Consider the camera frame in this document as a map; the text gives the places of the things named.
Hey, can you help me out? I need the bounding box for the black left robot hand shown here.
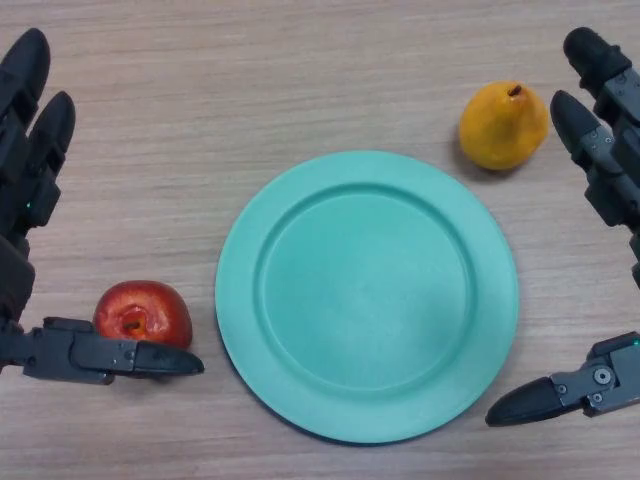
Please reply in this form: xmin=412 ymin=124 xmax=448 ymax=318
xmin=0 ymin=27 xmax=206 ymax=386

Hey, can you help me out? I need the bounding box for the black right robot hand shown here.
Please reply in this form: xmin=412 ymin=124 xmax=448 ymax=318
xmin=485 ymin=27 xmax=640 ymax=428

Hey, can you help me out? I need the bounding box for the red apple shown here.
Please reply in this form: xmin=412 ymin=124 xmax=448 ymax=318
xmin=93 ymin=280 xmax=194 ymax=350

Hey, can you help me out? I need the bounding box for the green round plate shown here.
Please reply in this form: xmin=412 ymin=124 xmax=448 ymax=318
xmin=214 ymin=151 xmax=520 ymax=444

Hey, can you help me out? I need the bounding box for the yellow pear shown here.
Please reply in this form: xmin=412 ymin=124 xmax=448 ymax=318
xmin=458 ymin=81 xmax=550 ymax=172

